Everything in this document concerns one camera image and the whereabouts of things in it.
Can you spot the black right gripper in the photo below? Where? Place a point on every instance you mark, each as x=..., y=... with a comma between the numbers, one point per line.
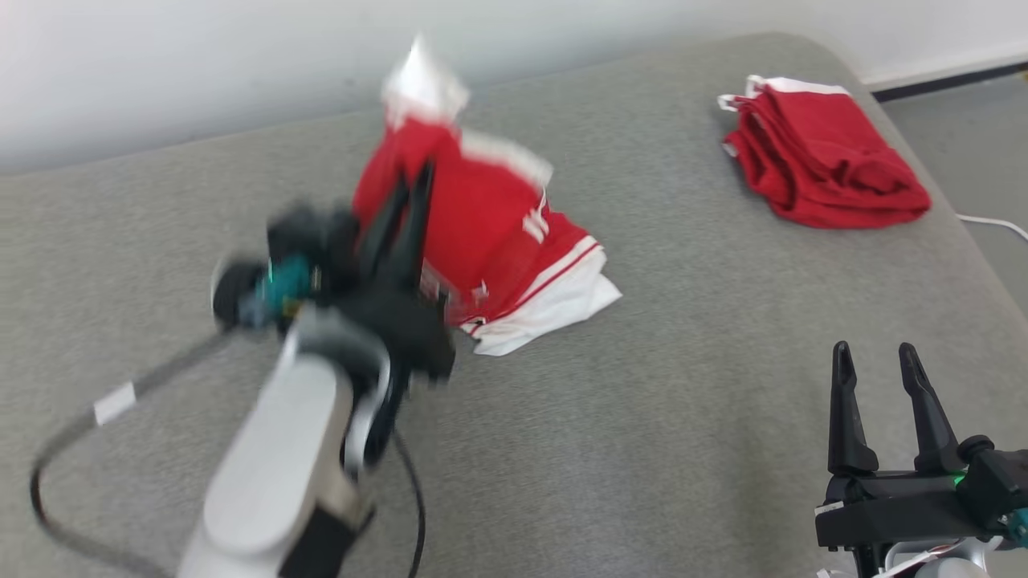
x=891, y=510

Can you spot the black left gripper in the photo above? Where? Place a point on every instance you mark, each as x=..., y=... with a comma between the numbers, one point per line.
x=401, y=321

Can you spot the red shirt white sleeves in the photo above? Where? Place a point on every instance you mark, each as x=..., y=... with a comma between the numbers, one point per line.
x=482, y=209

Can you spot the red basketball shorts white waistband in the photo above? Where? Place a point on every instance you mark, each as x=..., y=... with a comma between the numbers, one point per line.
x=827, y=160

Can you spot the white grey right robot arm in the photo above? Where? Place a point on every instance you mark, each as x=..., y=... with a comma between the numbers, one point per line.
x=948, y=566

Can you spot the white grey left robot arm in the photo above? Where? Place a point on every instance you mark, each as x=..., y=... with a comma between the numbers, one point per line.
x=273, y=449

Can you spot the grey fabric sofa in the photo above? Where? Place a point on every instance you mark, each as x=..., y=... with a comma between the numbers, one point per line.
x=683, y=361

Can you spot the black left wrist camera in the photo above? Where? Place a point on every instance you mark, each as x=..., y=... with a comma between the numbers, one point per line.
x=281, y=277

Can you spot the white wall baseboard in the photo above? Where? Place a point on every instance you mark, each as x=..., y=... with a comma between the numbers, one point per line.
x=948, y=72

